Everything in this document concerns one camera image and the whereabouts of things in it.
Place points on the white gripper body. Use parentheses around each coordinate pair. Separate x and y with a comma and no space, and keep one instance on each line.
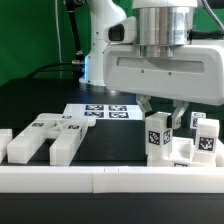
(194,74)

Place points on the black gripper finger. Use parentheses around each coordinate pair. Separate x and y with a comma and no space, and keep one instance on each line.
(180,108)
(143,102)

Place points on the white chair seat part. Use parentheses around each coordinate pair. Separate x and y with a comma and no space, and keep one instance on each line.
(180,151)

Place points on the white chair back frame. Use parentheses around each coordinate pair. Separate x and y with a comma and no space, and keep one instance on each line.
(67,131)

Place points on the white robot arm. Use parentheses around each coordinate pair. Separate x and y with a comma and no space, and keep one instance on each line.
(172,49)

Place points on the white tagged cube far right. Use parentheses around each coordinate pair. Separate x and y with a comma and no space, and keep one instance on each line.
(194,119)

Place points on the white marker sheet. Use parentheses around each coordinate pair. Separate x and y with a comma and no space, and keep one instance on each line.
(104,111)

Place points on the white block left edge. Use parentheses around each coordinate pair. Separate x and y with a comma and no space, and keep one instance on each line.
(5,138)

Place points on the white obstacle wall bar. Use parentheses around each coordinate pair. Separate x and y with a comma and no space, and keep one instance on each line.
(219,154)

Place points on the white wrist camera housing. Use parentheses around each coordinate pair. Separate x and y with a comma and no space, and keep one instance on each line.
(123,32)

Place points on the white front rail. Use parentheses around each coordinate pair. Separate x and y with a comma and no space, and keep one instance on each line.
(45,179)

